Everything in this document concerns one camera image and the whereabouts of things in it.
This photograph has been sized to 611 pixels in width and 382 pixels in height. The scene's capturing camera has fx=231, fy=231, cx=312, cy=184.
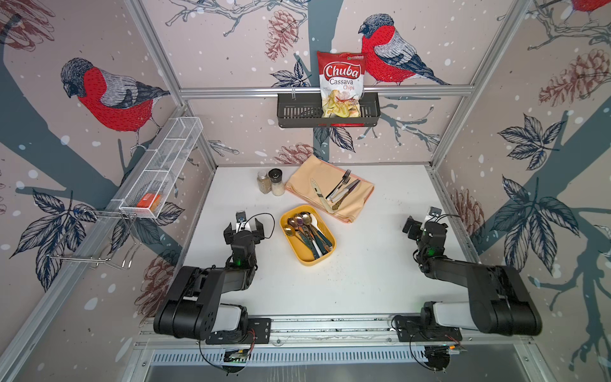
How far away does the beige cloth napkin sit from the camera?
1.06 m

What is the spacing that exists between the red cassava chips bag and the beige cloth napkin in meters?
0.37

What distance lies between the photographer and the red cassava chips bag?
0.83 meters
